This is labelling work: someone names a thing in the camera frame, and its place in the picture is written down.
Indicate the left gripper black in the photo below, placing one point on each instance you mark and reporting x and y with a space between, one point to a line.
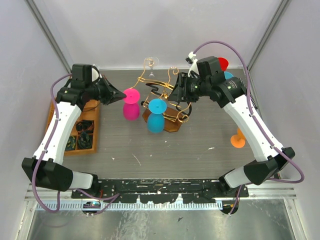
113 95

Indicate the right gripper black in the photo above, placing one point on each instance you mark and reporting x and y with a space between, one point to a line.
177 93

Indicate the pink wine glass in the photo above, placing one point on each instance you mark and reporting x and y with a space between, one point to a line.
131 109

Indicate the blue wine glass front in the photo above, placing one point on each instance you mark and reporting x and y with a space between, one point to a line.
156 120

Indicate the clear wine glass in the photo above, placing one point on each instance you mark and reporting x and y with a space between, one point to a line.
150 63

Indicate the light blue wine glass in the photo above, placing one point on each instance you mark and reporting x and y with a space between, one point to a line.
228 75

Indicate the red wine glass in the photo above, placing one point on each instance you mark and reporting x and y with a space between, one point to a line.
224 63

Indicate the orange wine glass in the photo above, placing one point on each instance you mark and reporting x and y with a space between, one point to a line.
238 140

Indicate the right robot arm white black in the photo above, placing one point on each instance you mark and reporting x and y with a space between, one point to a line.
270 156

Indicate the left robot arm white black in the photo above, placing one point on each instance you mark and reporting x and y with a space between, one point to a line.
45 168

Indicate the rolled dark tie upper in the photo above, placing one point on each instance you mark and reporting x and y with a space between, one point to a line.
85 126

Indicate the wooden compartment tray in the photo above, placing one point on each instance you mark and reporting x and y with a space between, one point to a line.
91 111

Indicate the rolled dark floral tie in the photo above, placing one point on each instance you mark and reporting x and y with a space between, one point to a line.
85 141

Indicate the rolled green patterned tie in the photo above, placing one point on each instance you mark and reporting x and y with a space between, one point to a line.
71 143

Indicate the striped black white cloth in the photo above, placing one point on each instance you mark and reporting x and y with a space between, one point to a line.
244 82

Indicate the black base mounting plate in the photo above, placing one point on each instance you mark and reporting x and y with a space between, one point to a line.
160 191

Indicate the gold wire wine glass rack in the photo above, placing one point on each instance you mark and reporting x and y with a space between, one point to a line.
175 115

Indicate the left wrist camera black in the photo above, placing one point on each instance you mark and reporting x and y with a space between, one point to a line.
85 73

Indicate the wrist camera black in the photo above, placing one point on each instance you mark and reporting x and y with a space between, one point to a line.
208 66
85 73

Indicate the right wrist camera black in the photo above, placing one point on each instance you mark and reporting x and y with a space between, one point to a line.
208 66

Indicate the aluminium front rail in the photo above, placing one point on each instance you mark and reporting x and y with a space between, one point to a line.
80 200

